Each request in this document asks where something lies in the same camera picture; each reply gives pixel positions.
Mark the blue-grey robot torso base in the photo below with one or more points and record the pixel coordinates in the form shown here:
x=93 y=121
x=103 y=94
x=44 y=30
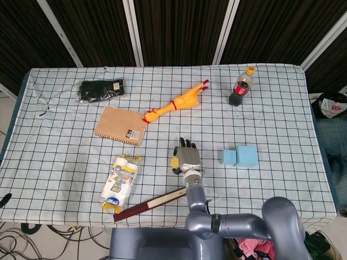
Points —
x=162 y=243

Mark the bystander blue jeans leg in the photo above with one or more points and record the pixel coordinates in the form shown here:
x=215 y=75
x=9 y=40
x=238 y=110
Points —
x=333 y=135

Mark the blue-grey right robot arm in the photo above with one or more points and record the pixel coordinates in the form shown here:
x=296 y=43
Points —
x=244 y=223

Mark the brown kraft spiral notebook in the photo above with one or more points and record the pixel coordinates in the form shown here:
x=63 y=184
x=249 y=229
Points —
x=119 y=123

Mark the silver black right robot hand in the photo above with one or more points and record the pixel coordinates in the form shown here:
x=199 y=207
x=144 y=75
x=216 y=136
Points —
x=189 y=157

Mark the pink cloth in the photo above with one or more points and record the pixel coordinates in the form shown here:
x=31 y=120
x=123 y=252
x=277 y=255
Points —
x=252 y=246

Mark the yellow rubber chicken toy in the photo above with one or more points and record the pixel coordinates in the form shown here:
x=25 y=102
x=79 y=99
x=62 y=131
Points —
x=181 y=101

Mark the small yellow foam cube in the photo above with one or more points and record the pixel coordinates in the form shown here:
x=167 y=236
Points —
x=174 y=163

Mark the dark red hardcover book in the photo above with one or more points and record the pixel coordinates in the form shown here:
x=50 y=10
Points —
x=146 y=205

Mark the dark green cloth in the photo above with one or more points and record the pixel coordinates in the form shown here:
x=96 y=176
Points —
x=320 y=243

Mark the large blue foam cube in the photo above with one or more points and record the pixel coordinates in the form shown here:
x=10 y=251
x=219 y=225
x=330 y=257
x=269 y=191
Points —
x=246 y=157

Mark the cola bottle yellow cap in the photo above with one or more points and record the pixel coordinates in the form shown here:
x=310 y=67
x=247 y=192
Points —
x=240 y=90

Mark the black gloves in plastic bag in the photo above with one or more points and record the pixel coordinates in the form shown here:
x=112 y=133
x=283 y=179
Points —
x=100 y=89

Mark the blue checkered tablecloth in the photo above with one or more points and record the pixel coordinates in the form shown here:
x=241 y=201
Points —
x=67 y=162

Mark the white partition frame post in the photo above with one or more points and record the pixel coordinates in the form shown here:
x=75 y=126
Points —
x=133 y=32
x=61 y=35
x=225 y=32
x=325 y=43

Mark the pack of white rolls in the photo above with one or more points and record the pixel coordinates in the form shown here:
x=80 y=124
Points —
x=119 y=184

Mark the medium blue foam cube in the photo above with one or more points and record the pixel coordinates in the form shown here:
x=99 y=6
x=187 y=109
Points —
x=229 y=157

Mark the black and white plastic bag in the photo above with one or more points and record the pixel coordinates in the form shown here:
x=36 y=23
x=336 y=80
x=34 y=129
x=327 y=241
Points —
x=332 y=104

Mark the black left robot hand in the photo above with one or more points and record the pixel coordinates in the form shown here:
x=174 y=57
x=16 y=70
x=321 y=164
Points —
x=5 y=200

